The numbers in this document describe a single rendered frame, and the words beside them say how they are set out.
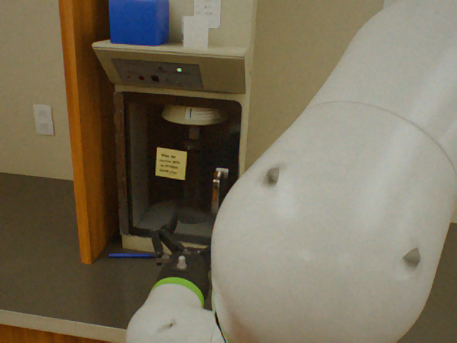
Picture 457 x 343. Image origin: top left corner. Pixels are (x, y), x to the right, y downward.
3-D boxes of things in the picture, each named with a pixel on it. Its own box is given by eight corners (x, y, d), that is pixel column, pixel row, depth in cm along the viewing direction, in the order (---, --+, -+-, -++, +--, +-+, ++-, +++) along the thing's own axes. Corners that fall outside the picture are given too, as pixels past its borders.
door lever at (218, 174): (222, 205, 108) (212, 204, 108) (224, 171, 104) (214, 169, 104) (219, 215, 103) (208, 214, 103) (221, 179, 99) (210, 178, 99)
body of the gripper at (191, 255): (208, 264, 73) (216, 237, 82) (161, 259, 74) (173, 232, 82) (207, 299, 76) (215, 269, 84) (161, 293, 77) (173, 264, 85)
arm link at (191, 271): (151, 322, 72) (203, 329, 71) (149, 265, 68) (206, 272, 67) (160, 299, 78) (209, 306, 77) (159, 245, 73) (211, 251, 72)
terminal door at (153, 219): (123, 234, 116) (117, 90, 101) (232, 248, 113) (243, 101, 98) (122, 235, 116) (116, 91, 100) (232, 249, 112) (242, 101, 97)
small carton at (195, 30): (181, 44, 91) (182, 16, 89) (204, 45, 92) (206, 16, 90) (183, 47, 87) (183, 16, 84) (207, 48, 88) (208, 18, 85)
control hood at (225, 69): (113, 81, 101) (111, 38, 97) (247, 91, 97) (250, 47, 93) (93, 91, 90) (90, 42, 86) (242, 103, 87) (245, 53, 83)
